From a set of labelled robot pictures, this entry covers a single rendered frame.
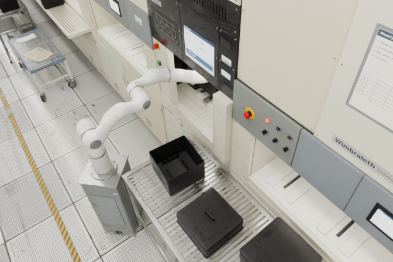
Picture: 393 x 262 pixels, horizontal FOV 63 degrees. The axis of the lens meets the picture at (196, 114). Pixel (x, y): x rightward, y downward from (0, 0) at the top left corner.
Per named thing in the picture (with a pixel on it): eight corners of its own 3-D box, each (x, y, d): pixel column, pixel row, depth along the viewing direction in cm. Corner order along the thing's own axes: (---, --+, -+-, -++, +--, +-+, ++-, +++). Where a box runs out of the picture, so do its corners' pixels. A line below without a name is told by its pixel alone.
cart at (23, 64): (19, 68, 446) (2, 37, 412) (54, 54, 468) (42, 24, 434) (43, 104, 391) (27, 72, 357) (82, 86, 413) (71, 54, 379)
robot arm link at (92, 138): (84, 140, 207) (93, 156, 198) (73, 130, 198) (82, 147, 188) (145, 92, 213) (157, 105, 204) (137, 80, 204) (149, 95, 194)
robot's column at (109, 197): (103, 233, 272) (76, 183, 218) (114, 203, 291) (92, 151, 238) (135, 237, 268) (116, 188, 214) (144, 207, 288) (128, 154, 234)
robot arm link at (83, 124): (91, 162, 207) (80, 138, 190) (81, 144, 218) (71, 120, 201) (109, 153, 212) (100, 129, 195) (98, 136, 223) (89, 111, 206)
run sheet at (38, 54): (22, 55, 385) (21, 55, 384) (38, 46, 399) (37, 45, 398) (39, 63, 372) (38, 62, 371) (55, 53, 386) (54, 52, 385)
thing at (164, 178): (185, 150, 235) (184, 134, 223) (206, 176, 218) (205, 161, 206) (151, 166, 226) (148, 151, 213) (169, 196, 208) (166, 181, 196)
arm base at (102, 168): (85, 178, 221) (78, 162, 208) (96, 156, 234) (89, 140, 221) (111, 181, 218) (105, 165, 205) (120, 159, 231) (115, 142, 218)
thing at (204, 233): (175, 220, 196) (173, 210, 187) (212, 193, 208) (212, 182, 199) (206, 259, 179) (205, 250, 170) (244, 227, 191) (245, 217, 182)
